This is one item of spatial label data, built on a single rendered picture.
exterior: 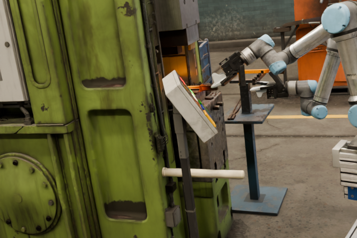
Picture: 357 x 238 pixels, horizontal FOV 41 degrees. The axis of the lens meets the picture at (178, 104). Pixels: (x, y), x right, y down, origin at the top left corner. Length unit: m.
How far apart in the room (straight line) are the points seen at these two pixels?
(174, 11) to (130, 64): 0.38
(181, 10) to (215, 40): 8.04
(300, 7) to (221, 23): 4.62
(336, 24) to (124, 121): 1.22
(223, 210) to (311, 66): 3.35
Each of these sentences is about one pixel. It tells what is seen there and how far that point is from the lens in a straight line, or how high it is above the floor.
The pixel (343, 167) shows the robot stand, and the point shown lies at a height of 0.69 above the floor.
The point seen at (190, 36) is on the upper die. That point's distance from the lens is 2.67.
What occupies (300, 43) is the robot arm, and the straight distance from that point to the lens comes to 2.32.
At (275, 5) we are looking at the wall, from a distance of 10.21.
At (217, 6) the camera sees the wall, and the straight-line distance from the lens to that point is 10.49.
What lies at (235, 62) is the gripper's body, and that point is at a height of 1.21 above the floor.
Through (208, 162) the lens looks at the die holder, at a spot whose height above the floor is 0.59.
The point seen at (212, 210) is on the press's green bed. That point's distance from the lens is 2.90.
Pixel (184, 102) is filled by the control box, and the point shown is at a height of 1.12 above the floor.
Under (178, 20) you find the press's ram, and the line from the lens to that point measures 2.57.
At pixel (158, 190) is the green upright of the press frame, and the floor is 0.54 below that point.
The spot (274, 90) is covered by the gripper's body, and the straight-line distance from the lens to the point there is 2.65.
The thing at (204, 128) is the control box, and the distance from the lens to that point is 2.08.
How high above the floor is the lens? 1.63
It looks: 15 degrees down
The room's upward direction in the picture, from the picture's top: 7 degrees counter-clockwise
